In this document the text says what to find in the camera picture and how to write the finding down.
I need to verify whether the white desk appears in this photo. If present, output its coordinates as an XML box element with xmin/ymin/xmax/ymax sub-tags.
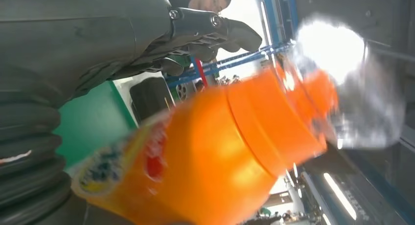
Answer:
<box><xmin>112</xmin><ymin>71</ymin><xmax>164</xmax><ymax>120</ymax></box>

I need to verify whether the green table mat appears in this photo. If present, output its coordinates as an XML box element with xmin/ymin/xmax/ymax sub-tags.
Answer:
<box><xmin>53</xmin><ymin>81</ymin><xmax>138</xmax><ymax>169</ymax></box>

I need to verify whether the blue metal shelf rack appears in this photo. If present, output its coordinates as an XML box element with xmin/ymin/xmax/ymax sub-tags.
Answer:
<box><xmin>165</xmin><ymin>0</ymin><xmax>294</xmax><ymax>88</ymax></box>

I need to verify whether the black carrying case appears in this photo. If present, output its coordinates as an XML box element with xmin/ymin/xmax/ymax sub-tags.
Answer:
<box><xmin>129</xmin><ymin>76</ymin><xmax>176</xmax><ymax>124</ymax></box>

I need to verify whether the orange detergent bottle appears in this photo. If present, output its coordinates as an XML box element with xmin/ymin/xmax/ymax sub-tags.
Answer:
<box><xmin>69</xmin><ymin>16</ymin><xmax>406</xmax><ymax>225</ymax></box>

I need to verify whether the person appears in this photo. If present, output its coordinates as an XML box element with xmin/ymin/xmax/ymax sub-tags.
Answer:
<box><xmin>162</xmin><ymin>0</ymin><xmax>233</xmax><ymax>14</ymax></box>

